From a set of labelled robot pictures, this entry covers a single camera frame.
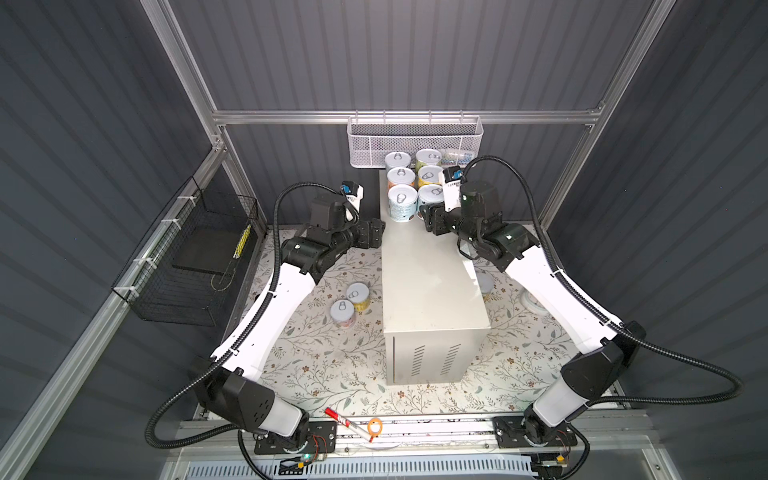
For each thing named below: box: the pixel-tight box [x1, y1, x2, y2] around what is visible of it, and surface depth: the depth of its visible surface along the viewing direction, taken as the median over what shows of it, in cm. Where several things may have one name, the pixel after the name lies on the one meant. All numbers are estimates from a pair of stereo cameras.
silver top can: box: [417, 184, 445, 212], surface depth 74 cm
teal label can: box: [384, 150, 411, 172], surface depth 84 cm
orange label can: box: [386, 167, 416, 189], surface depth 79 cm
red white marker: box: [324, 407, 374, 443], surface depth 77 cm
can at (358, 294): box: [346, 282, 370, 312], surface depth 96 cm
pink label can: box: [330, 299, 355, 329], surface depth 93 cm
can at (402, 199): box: [388, 184, 418, 223], surface depth 74 cm
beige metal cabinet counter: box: [380, 170, 491, 386], surface depth 69 cm
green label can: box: [415, 148, 442, 171], surface depth 84 cm
